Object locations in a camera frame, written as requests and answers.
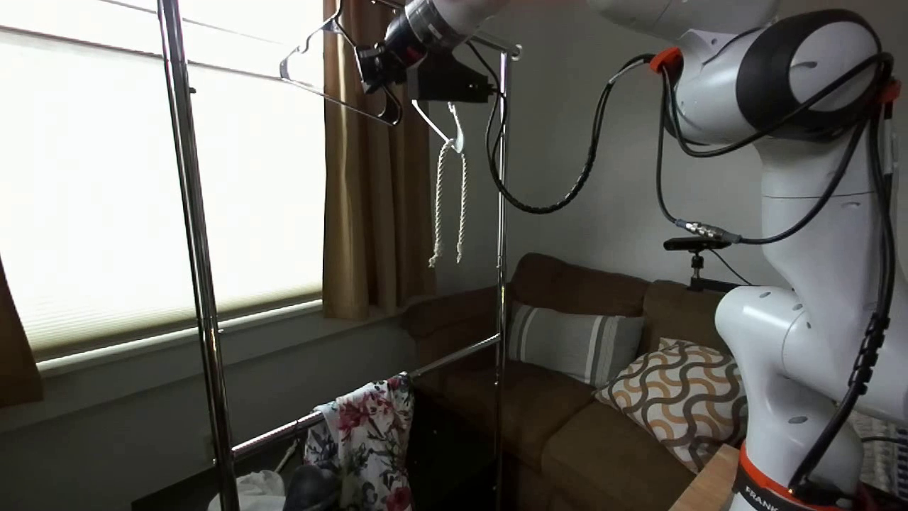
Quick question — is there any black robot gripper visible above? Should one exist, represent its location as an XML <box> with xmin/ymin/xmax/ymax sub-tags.
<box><xmin>358</xmin><ymin>0</ymin><xmax>497</xmax><ymax>103</ymax></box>

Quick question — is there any black coat hanger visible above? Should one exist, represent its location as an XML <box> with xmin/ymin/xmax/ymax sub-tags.
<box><xmin>275</xmin><ymin>0</ymin><xmax>404</xmax><ymax>129</ymax></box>

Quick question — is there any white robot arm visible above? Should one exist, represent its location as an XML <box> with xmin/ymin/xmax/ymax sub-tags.
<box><xmin>587</xmin><ymin>0</ymin><xmax>908</xmax><ymax>511</ymax></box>

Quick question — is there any brown curtain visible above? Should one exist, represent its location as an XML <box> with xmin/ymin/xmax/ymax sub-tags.
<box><xmin>320</xmin><ymin>38</ymin><xmax>435</xmax><ymax>322</ymax></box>

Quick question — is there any grey striped pillow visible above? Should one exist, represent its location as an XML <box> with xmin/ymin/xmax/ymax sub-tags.
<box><xmin>509</xmin><ymin>305</ymin><xmax>645</xmax><ymax>386</ymax></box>

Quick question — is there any brown sofa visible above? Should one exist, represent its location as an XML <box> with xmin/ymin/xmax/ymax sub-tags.
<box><xmin>404</xmin><ymin>252</ymin><xmax>733</xmax><ymax>511</ymax></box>

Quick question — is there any floral patterned cloth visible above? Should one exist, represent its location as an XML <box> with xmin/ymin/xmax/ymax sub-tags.
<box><xmin>303</xmin><ymin>378</ymin><xmax>414</xmax><ymax>511</ymax></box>

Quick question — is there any brown wavy patterned pillow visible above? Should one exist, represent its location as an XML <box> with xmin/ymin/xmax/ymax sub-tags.
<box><xmin>597</xmin><ymin>337</ymin><xmax>747</xmax><ymax>471</ymax></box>

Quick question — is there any chrome clothes rack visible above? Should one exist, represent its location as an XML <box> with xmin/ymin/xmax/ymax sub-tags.
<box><xmin>153</xmin><ymin>0</ymin><xmax>526</xmax><ymax>511</ymax></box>

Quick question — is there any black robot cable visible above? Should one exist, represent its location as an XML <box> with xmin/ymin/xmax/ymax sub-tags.
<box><xmin>466</xmin><ymin>38</ymin><xmax>900</xmax><ymax>493</ymax></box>

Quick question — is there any white braided rope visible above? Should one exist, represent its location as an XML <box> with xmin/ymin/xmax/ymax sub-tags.
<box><xmin>426</xmin><ymin>140</ymin><xmax>472</xmax><ymax>271</ymax></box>

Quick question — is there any black camera on stand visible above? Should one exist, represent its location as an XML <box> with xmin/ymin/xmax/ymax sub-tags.
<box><xmin>663</xmin><ymin>236</ymin><xmax>734</xmax><ymax>290</ymax></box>

